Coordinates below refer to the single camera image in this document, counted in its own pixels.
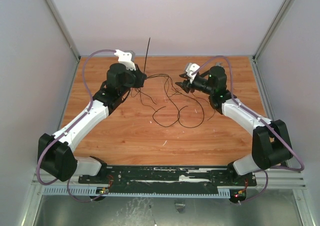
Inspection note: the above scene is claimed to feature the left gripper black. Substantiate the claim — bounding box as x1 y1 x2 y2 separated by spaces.
119 63 147 95

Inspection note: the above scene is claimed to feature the black wire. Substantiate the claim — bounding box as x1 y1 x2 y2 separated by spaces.
151 105 205 128
147 73 191 127

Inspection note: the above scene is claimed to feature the black zip tie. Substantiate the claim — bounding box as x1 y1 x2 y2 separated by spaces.
143 37 151 74

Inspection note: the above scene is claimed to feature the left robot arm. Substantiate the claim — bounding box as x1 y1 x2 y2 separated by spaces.
37 63 147 184

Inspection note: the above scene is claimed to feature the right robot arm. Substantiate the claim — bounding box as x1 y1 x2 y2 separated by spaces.
176 63 293 185

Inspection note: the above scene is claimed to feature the black adjustable wrench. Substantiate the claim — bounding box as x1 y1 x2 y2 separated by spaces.
200 62 225 77

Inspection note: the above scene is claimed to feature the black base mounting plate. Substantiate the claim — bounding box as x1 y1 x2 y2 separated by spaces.
78 166 257 194

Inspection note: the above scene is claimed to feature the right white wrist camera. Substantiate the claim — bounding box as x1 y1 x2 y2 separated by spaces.
184 63 200 83

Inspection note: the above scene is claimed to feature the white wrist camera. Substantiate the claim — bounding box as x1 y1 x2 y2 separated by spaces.
114 49 137 71
184 63 200 83

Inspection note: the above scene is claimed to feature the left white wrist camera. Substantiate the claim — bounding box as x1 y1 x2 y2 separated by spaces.
114 49 137 71

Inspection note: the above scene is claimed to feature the grey slotted cable duct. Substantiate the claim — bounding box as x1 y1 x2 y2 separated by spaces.
41 185 231 198

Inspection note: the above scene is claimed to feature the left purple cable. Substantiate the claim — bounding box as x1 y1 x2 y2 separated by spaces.
36 49 118 203

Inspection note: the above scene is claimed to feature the purple cable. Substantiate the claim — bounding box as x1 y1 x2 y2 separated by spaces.
189 55 305 207
36 49 118 203

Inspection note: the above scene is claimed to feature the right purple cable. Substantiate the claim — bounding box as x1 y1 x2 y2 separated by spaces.
189 55 305 207

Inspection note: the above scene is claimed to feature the aluminium front rail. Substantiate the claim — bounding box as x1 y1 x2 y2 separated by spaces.
32 164 306 189

